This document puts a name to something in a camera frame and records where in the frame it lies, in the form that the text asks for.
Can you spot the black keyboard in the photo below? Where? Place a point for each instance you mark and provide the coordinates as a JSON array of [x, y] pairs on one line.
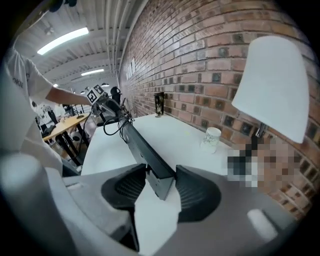
[[150, 160]]

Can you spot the person's left forearm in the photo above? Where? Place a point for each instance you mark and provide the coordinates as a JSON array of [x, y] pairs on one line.
[[70, 97]]

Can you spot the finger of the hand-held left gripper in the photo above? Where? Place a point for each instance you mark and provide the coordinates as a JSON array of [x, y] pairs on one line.
[[110, 113], [115, 106]]

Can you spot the white shade table lamp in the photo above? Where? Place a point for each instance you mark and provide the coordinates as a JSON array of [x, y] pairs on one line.
[[272, 87]]

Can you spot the white printed t-shirt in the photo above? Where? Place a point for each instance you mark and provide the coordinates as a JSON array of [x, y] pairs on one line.
[[22, 112]]

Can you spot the dark patterned tumbler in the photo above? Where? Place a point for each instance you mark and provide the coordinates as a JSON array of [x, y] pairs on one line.
[[159, 105]]

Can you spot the white table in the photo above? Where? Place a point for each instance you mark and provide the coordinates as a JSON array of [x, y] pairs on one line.
[[170, 135]]

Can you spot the white patterned cup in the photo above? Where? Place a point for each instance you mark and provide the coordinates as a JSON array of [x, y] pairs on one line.
[[211, 140]]

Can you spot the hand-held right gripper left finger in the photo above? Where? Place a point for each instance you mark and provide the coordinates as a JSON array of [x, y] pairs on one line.
[[100, 200]]

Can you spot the long ceiling light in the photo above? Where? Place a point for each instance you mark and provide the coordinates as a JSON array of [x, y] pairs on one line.
[[62, 41], [92, 72]]

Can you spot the round wooden table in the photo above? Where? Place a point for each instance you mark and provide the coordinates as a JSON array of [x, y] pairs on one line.
[[65, 125]]

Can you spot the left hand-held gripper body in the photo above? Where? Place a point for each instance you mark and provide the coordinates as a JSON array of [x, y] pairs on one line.
[[96, 93]]

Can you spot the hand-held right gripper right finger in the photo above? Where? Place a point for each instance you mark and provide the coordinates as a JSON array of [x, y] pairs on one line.
[[225, 225]]

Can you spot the white ceiling pipes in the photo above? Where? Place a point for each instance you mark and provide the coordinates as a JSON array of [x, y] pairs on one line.
[[115, 32]]

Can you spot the black pendant lamp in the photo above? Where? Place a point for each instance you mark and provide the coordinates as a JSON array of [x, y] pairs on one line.
[[105, 85]]

